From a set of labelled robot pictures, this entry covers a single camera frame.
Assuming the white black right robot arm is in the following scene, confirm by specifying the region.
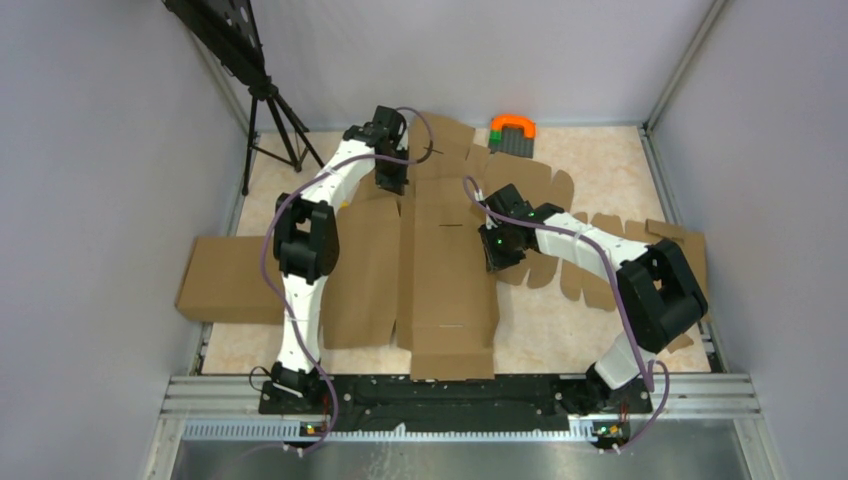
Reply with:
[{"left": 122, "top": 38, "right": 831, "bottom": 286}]
[{"left": 463, "top": 177, "right": 708, "bottom": 413}]

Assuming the folded brown cardboard box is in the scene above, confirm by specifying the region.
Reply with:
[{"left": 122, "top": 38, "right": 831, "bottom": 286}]
[{"left": 176, "top": 236, "right": 284, "bottom": 326}]

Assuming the flat cardboard blank underneath left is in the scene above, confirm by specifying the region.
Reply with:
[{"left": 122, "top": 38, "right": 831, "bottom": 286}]
[{"left": 351, "top": 111, "right": 576, "bottom": 227}]

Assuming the black tripod stand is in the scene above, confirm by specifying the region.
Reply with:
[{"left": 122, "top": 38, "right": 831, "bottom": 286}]
[{"left": 164, "top": 0, "right": 325, "bottom": 196}]

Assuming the large cardboard box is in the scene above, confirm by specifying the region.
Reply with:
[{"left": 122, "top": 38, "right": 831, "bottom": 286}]
[{"left": 321, "top": 177, "right": 499, "bottom": 381}]

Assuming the aluminium frame rail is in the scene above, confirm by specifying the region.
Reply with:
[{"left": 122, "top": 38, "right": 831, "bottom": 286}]
[{"left": 143, "top": 373, "right": 786, "bottom": 479}]

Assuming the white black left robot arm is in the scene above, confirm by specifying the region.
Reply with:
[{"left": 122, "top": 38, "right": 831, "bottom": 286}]
[{"left": 263, "top": 106, "right": 411, "bottom": 414}]

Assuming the flat cardboard blank at right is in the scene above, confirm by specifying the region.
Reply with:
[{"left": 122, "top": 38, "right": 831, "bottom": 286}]
[{"left": 488, "top": 206, "right": 709, "bottom": 354}]

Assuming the orange green grey toy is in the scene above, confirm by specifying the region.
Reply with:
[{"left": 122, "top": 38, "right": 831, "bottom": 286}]
[{"left": 488, "top": 114, "right": 537, "bottom": 158}]

